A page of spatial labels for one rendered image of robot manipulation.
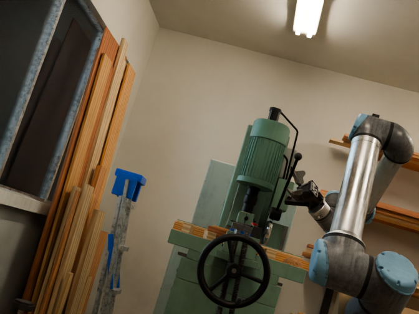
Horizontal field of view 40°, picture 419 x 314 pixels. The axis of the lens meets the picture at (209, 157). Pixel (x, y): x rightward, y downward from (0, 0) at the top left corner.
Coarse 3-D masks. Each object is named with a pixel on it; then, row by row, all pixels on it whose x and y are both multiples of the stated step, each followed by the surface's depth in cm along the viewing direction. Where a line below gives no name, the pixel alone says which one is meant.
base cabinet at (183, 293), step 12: (180, 288) 242; (192, 288) 242; (168, 300) 241; (180, 300) 241; (192, 300) 241; (204, 300) 241; (228, 300) 241; (168, 312) 240; (180, 312) 240; (192, 312) 240; (204, 312) 240; (228, 312) 240; (240, 312) 240; (252, 312) 240; (264, 312) 240
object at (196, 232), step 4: (176, 224) 262; (180, 224) 262; (176, 228) 262; (180, 228) 262; (196, 228) 262; (192, 232) 261; (196, 232) 261; (200, 232) 261; (200, 236) 261; (276, 252) 260; (276, 256) 260; (280, 256) 260; (284, 256) 260; (288, 256) 260; (280, 260) 259; (300, 260) 259; (304, 264) 259; (308, 264) 259; (304, 268) 259; (308, 268) 259
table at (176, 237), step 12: (168, 240) 245; (180, 240) 245; (192, 240) 245; (204, 240) 245; (216, 252) 235; (252, 264) 234; (276, 264) 244; (288, 264) 244; (288, 276) 243; (300, 276) 243
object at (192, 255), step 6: (192, 252) 244; (198, 252) 244; (192, 258) 244; (198, 258) 244; (210, 258) 244; (216, 258) 244; (210, 264) 244; (216, 264) 244; (222, 264) 244; (246, 270) 243; (252, 270) 243; (258, 270) 243; (258, 276) 243; (276, 276) 243; (270, 282) 242; (276, 282) 242
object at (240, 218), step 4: (240, 212) 259; (244, 212) 259; (240, 216) 259; (244, 216) 259; (248, 216) 259; (252, 216) 259; (236, 220) 263; (240, 220) 258; (248, 220) 258; (252, 220) 258; (248, 224) 258
